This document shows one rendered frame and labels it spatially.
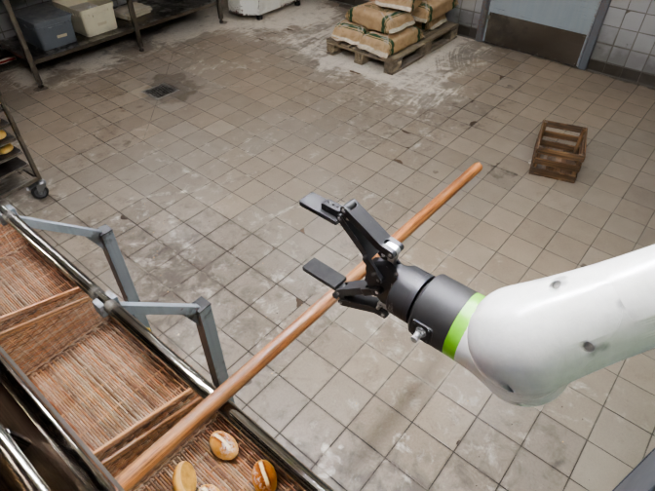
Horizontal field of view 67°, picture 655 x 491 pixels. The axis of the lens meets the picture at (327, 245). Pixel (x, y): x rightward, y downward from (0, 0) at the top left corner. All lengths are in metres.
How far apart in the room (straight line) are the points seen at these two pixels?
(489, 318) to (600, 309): 0.09
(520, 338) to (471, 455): 1.80
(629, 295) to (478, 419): 1.88
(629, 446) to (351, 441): 1.14
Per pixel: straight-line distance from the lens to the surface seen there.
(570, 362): 0.51
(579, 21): 5.45
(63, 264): 1.32
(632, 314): 0.51
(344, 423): 2.26
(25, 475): 0.66
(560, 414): 2.49
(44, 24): 5.32
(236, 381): 0.95
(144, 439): 1.44
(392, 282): 0.69
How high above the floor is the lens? 2.01
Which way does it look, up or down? 43 degrees down
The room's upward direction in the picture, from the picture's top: straight up
